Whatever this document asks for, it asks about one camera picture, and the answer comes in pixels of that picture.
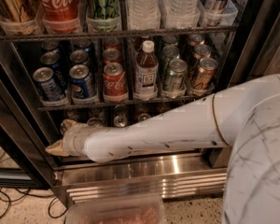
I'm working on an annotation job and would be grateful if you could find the blue silver can bottom shelf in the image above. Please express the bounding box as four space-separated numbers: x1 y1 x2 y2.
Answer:
113 115 128 128

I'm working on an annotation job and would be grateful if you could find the green can middle shelf front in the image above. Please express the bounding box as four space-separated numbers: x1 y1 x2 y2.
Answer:
162 59 188 92

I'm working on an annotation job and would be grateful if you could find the red Coca-Cola can middle shelf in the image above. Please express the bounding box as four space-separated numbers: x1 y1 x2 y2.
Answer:
103 63 127 96

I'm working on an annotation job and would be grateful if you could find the blue Pepsi can front left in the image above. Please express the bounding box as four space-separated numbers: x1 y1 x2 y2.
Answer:
33 67 65 102

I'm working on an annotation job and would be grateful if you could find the blue Pepsi can second row right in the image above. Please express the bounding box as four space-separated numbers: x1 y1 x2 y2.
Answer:
69 50 91 68

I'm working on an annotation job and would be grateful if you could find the gold can top shelf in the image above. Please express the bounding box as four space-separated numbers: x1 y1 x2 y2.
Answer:
0 0 39 35

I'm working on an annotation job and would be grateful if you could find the steel fridge base grille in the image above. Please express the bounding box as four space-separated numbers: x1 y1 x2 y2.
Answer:
56 153 227 204

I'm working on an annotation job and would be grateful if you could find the clear water bottle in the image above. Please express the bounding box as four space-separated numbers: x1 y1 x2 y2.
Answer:
127 0 161 30
159 0 200 29

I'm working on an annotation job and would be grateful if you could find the red Coca-Cola can top shelf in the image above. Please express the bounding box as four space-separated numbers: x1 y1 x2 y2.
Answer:
39 0 80 34

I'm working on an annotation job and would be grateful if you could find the tea bottle white cap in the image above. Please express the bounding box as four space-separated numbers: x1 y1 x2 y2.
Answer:
134 40 159 94

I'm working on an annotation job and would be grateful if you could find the white and tan gripper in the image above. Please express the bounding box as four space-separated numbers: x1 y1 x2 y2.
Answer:
45 119 77 157

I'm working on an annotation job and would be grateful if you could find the clear plastic bin foreground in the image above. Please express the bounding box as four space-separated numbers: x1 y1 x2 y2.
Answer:
65 194 167 224

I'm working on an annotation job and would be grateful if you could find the red Coca-Cola can second row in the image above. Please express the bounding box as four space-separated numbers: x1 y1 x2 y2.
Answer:
103 49 122 65

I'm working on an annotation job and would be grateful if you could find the blue pepsi can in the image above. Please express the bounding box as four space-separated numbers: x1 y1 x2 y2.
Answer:
69 64 96 99
33 67 65 102

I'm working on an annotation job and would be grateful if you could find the red coca-cola can shelf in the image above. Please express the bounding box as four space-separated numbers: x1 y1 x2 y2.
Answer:
103 63 127 96
39 0 80 34

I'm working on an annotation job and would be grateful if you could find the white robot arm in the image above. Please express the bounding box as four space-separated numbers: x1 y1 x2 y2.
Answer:
46 74 280 224

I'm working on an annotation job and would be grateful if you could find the clear water bottle right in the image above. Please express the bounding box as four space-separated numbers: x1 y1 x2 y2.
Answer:
159 0 200 29

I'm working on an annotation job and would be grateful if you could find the blue Pepsi can second row left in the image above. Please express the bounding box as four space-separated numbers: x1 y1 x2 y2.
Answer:
40 51 68 89

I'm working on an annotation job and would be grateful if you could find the black cable on floor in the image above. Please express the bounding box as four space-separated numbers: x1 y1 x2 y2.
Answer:
0 186 68 222

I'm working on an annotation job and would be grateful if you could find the blue pepsi can second row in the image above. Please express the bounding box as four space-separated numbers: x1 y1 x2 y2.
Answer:
69 50 91 68
40 51 68 89

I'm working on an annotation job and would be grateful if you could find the red can bottom shelf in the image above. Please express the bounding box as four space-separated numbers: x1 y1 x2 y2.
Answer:
138 113 151 122

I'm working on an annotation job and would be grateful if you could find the green La Croix can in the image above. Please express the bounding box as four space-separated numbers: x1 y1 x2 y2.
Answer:
88 0 119 32

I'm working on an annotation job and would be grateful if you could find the gold can middle shelf front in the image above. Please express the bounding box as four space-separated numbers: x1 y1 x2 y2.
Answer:
190 58 217 90

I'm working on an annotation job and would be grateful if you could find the green can shelf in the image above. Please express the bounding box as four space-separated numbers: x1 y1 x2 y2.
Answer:
161 45 180 76
162 59 188 92

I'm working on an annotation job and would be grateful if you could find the clear water bottle left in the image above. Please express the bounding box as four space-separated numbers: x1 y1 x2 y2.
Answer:
127 0 161 30

